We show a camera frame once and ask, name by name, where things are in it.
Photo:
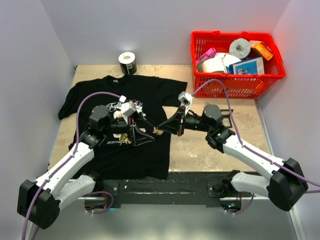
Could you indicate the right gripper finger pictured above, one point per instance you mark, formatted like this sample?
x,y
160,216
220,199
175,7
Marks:
x,y
173,121
172,129

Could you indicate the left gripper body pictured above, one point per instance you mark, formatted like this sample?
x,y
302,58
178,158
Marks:
x,y
131,124

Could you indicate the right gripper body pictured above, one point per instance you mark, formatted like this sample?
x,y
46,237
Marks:
x,y
181,125

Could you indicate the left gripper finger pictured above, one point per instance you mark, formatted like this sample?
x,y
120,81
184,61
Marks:
x,y
143,124
140,137

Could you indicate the pink gold brooch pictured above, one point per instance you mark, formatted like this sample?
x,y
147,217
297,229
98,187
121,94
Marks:
x,y
157,131

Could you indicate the black floral t-shirt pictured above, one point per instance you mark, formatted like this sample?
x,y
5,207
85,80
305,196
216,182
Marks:
x,y
117,158

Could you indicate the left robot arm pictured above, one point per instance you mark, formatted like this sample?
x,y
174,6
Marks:
x,y
40,201

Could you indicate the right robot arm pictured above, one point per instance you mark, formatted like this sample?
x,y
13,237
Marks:
x,y
281,181

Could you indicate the black brooch display box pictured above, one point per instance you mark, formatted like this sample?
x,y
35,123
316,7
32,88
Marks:
x,y
227,122

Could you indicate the black wrapped paper roll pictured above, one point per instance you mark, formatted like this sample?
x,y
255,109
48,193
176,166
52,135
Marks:
x,y
127,61

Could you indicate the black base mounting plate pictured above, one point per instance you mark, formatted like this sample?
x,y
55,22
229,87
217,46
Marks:
x,y
180,188

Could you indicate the red plastic basket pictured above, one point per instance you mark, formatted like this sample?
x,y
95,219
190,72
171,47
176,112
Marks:
x,y
238,84

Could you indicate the pink package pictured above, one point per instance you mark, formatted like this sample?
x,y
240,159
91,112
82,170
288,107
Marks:
x,y
210,53

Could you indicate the white paper roll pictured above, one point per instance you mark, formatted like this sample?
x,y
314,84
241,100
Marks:
x,y
227,59

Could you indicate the blue white box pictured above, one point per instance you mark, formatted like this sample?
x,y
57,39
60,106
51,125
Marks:
x,y
252,66

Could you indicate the grey toilet paper roll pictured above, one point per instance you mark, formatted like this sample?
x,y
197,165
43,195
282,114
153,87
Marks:
x,y
240,48

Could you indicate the orange carton box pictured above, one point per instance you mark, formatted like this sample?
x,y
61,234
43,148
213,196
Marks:
x,y
261,48

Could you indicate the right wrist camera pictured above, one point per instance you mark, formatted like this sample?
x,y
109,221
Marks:
x,y
186,100

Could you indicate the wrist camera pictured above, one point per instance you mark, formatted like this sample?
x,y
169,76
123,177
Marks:
x,y
186,100
127,107

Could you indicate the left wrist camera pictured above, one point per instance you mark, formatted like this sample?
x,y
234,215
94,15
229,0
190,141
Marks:
x,y
127,107

